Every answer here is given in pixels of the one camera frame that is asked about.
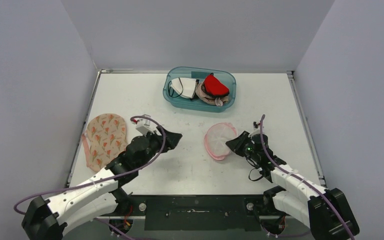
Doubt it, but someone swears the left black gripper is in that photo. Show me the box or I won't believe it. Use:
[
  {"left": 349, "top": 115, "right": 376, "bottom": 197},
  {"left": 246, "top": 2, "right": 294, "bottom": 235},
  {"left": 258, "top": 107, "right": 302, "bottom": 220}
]
[{"left": 137, "top": 125, "right": 182, "bottom": 170}]

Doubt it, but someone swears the white mesh laundry bag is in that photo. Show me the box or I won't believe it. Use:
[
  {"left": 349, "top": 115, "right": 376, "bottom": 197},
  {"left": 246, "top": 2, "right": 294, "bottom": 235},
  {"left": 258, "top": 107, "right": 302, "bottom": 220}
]
[{"left": 203, "top": 122, "right": 238, "bottom": 161}]

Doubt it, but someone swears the beige bra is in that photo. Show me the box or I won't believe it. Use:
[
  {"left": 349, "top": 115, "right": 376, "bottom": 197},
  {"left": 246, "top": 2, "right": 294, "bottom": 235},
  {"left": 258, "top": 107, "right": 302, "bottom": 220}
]
[{"left": 195, "top": 82, "right": 229, "bottom": 107}]

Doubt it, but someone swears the red bra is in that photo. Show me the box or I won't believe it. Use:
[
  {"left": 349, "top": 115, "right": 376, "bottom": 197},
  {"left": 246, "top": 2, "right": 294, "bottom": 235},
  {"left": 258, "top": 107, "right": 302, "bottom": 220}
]
[{"left": 202, "top": 73, "right": 230, "bottom": 98}]

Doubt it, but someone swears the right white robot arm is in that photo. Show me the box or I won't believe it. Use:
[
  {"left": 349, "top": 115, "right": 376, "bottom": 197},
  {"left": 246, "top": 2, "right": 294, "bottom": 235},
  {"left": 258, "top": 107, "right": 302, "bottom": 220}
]
[{"left": 225, "top": 131, "right": 360, "bottom": 240}]

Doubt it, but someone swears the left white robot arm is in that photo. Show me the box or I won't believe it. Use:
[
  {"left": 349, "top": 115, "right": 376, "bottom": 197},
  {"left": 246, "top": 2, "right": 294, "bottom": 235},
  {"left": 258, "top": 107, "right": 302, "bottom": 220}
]
[{"left": 21, "top": 126, "right": 183, "bottom": 240}]

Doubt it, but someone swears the white bra with black trim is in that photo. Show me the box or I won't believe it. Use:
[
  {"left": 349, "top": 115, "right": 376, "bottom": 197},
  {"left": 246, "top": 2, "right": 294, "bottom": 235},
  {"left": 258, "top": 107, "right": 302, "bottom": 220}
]
[{"left": 167, "top": 77, "right": 199, "bottom": 100}]

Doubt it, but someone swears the floral beige laundry bag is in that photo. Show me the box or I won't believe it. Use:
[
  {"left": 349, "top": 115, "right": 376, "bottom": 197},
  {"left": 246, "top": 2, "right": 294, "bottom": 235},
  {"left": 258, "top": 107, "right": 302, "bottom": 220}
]
[{"left": 81, "top": 113, "right": 128, "bottom": 173}]

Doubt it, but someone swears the teal plastic bin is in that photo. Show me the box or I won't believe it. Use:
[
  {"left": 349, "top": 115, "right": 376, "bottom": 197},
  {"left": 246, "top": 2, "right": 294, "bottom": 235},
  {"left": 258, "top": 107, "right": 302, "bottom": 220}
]
[{"left": 163, "top": 66, "right": 237, "bottom": 113}]

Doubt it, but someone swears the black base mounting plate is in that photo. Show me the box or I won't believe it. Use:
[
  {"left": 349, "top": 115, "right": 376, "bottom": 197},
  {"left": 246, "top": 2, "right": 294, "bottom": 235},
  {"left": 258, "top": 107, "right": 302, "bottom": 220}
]
[{"left": 109, "top": 194, "right": 296, "bottom": 232}]

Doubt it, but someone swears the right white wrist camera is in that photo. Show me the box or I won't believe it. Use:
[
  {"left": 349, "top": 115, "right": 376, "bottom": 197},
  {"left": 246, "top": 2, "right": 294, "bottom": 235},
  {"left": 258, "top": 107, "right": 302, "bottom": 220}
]
[{"left": 248, "top": 121, "right": 261, "bottom": 138}]

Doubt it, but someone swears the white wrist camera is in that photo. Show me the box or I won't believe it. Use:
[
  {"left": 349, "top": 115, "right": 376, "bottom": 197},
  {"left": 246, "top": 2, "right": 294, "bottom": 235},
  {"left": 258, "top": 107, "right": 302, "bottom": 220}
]
[
  {"left": 248, "top": 121, "right": 261, "bottom": 138},
  {"left": 133, "top": 114, "right": 155, "bottom": 136}
]

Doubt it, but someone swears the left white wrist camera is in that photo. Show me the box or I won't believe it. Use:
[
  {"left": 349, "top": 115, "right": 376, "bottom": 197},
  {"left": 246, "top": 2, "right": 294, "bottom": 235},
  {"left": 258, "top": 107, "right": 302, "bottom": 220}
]
[{"left": 133, "top": 114, "right": 155, "bottom": 136}]

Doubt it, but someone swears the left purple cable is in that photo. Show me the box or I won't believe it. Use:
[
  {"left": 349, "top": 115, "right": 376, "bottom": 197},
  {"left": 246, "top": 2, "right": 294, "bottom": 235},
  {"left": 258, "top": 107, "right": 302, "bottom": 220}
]
[{"left": 13, "top": 115, "right": 167, "bottom": 240}]

